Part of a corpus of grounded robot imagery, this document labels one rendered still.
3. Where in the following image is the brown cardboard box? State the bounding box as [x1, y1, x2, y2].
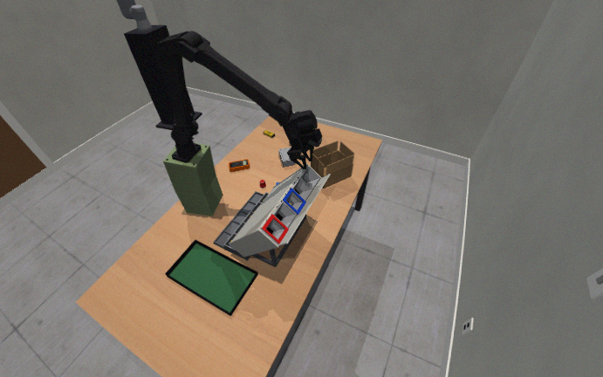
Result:
[311, 141, 354, 188]

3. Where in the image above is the red rectangular frame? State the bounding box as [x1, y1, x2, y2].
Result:
[262, 215, 289, 243]

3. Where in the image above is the orange-brown flat block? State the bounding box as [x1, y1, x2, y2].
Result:
[229, 159, 250, 172]

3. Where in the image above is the blue square band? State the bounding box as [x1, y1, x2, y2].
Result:
[283, 188, 306, 214]

